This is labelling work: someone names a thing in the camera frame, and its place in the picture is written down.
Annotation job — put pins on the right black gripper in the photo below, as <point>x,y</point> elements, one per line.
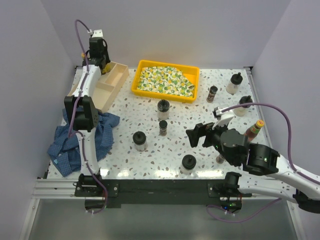
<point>200,130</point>

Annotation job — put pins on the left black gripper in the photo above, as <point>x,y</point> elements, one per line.
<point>107,59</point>

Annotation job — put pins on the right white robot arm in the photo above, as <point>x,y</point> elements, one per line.
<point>270,172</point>

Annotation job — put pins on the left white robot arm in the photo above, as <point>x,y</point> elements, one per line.
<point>83,116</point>

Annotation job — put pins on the cream divided organizer tray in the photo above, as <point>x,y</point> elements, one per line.
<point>102,89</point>

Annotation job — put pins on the clear shaker jar front-centre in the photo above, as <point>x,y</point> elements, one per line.
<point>188,164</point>

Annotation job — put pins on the spice jar front-right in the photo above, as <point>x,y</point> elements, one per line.
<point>220,159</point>

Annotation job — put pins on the dark spice jar, black lid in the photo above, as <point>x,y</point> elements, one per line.
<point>163,127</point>

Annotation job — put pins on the spice jar back-right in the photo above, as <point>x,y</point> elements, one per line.
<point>211,94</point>

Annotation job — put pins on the clear shaker jar centre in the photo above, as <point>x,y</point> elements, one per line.
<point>163,109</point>

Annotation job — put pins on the clear shaker jar right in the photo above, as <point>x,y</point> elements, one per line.
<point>242,110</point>

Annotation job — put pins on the red sauce bottle, yellow cap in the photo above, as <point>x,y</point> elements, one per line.
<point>254,130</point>

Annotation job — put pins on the clear shaker jar back-right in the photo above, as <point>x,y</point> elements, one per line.
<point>235,81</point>

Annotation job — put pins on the yellow plastic bin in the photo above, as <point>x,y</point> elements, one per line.
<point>191,72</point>

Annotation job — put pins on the clear shaker jar front-left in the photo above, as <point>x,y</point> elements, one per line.
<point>140,141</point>

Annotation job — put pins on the lemon-print cloth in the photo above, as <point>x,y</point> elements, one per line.
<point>165,80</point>

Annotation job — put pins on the blue checkered cloth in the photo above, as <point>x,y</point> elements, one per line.
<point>64,152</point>

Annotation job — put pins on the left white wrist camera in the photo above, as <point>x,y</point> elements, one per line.
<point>95,33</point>

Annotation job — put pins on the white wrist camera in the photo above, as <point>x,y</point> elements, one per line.
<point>222,118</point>
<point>95,33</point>

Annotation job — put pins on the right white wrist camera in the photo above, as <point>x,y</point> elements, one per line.
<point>222,118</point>

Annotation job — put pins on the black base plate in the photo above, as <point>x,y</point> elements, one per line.
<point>113,193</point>

